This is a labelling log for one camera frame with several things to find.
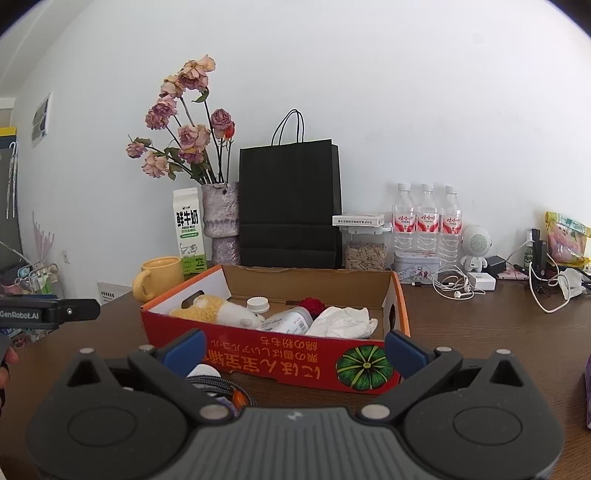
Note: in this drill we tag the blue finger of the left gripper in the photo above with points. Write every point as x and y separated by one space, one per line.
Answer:
77 310
30 297

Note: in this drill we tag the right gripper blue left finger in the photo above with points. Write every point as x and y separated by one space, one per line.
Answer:
163 370

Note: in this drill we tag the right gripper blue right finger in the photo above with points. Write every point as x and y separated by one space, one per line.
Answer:
423 371

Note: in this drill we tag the braided cable pink tie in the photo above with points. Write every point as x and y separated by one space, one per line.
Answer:
233 393

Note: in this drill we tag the yellow white plush toy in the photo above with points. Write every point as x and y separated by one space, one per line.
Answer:
211 309

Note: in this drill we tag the white tissue pack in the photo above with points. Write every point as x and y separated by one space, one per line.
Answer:
343 323

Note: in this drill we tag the white bottle cap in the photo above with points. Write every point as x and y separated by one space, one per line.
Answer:
203 370
258 305

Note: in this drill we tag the red fabric rose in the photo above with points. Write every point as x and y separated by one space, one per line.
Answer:
314 306

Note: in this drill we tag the cotton swab plastic box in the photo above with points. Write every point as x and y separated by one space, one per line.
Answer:
295 321

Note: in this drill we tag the person's left hand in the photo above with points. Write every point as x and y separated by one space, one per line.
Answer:
10 358

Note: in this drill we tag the white sign board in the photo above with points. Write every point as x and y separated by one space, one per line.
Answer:
110 291

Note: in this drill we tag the yellow ceramic mug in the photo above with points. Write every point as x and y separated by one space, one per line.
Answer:
156 277

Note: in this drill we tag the decorated tin box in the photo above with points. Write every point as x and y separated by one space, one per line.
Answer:
415 267

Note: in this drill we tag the red pumpkin cardboard box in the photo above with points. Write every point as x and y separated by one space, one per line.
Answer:
347 365

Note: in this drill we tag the white charger block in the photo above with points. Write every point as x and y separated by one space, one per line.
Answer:
481 281

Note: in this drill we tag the black power adapter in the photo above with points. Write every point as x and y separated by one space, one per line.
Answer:
496 265

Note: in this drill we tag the clear jar of nuts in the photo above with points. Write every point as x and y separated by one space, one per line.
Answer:
365 248

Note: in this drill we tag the white green milk carton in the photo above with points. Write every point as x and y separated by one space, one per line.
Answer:
188 223

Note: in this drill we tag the white round robot toy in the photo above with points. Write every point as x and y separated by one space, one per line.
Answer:
476 243

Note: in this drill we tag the water bottle red label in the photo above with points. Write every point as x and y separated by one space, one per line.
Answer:
451 225
404 218
428 220

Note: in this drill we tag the black phone stand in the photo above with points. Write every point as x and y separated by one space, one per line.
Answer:
535 260

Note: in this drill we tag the flat white box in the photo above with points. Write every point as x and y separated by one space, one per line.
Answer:
359 220

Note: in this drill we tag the purple tissue pack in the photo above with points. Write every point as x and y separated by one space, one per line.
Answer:
587 385

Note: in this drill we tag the white face mask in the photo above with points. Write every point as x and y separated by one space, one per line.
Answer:
572 283

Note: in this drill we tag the purple textured vase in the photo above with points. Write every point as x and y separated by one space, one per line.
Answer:
221 221

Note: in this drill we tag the yellow snack packet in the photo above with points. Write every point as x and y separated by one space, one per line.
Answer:
568 240

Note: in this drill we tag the dried pink rose bouquet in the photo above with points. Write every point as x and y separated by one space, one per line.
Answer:
201 138

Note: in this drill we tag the black paper bag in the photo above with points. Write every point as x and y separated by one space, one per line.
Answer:
288 193

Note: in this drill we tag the wire storage rack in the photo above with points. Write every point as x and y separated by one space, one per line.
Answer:
27 280

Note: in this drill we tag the white wired earphones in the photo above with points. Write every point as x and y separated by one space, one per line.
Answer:
452 283

